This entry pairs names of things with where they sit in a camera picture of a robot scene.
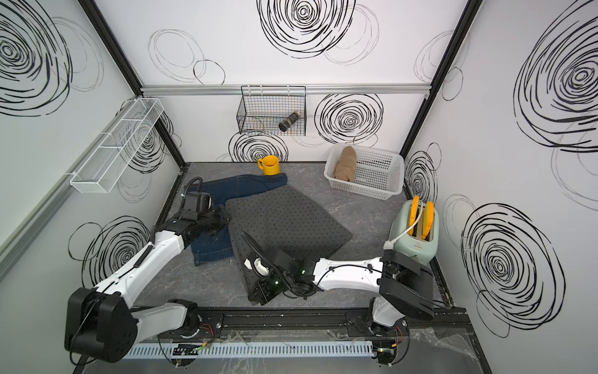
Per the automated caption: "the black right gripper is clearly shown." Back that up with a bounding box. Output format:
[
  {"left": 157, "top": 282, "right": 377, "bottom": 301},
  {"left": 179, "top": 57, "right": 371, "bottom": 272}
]
[{"left": 245, "top": 274, "right": 295, "bottom": 306}]

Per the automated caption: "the grey polka dot skirt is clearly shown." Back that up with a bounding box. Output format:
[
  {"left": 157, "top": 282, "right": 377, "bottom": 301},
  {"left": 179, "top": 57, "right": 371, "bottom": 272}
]
[{"left": 225, "top": 185, "right": 353, "bottom": 305}]

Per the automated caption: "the tan brown skirt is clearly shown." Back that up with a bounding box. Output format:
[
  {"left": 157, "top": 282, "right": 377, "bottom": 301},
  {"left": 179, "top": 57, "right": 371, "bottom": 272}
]
[{"left": 333, "top": 146, "right": 357, "bottom": 182}]

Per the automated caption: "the white plastic basket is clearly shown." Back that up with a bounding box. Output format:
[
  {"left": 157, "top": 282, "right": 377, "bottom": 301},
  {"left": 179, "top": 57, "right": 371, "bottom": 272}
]
[{"left": 324, "top": 143, "right": 405, "bottom": 200}]

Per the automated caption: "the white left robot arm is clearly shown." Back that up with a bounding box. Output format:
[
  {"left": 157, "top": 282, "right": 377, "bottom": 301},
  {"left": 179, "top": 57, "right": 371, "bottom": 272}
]
[{"left": 64, "top": 192, "right": 228, "bottom": 363}]

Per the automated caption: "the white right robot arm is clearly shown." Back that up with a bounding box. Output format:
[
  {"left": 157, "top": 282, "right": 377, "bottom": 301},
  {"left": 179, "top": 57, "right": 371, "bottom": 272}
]
[{"left": 243, "top": 249, "right": 434, "bottom": 327}]

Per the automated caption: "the dark blue skirt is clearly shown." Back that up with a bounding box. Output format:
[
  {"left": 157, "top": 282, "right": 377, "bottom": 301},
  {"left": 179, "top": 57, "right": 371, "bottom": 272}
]
[{"left": 191, "top": 173, "right": 287, "bottom": 266}]

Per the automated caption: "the yellow mug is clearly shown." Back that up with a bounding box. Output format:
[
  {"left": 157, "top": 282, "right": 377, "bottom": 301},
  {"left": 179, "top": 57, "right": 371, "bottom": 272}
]
[{"left": 258, "top": 155, "right": 280, "bottom": 176}]

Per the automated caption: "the dark cylindrical bottle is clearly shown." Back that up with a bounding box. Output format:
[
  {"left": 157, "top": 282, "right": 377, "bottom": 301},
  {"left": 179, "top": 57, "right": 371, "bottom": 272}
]
[{"left": 278, "top": 112, "right": 301, "bottom": 132}]

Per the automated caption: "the mint green toaster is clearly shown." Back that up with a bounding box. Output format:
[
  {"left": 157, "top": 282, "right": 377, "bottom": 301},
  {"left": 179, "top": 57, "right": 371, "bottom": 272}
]
[{"left": 387, "top": 199, "right": 440, "bottom": 266}]

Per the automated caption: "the yellow toast slice left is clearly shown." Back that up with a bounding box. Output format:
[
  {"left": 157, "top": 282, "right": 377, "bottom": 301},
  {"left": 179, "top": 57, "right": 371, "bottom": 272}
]
[{"left": 408, "top": 196, "right": 420, "bottom": 233}]

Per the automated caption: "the yellow toast slice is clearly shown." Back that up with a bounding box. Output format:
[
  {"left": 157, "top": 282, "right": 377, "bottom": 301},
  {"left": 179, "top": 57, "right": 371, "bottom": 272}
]
[
  {"left": 421, "top": 201, "right": 435, "bottom": 241},
  {"left": 408, "top": 196, "right": 420, "bottom": 233}
]

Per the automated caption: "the yellow toast slice right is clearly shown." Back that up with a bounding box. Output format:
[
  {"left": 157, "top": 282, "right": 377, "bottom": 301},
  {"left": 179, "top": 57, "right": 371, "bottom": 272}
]
[{"left": 421, "top": 201, "right": 435, "bottom": 241}]

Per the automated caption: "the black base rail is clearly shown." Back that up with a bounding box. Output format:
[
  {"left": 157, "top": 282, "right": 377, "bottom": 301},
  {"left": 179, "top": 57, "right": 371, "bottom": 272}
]
[{"left": 95, "top": 305, "right": 473, "bottom": 340}]

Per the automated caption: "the white toaster cable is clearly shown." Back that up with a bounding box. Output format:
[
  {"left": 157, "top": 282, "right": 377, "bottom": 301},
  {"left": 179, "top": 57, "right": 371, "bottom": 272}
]
[{"left": 382, "top": 209, "right": 424, "bottom": 251}]

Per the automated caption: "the black wire wall basket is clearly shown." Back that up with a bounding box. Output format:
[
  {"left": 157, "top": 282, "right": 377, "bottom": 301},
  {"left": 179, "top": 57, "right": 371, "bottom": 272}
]
[{"left": 236, "top": 85, "right": 307, "bottom": 137}]

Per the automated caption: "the white slotted cable duct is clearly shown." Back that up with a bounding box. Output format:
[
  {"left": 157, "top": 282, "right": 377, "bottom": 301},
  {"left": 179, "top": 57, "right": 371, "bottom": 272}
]
[{"left": 125, "top": 341, "right": 375, "bottom": 360}]

